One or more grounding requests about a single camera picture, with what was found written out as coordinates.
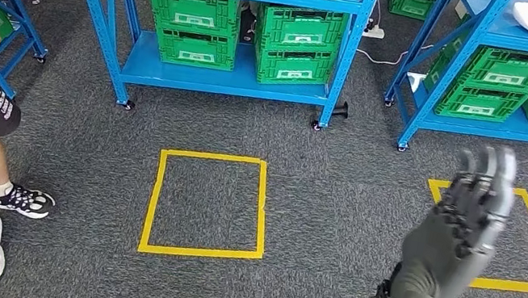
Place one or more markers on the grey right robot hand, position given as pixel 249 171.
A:
pixel 461 231

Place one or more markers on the white power strip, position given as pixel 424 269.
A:
pixel 374 32

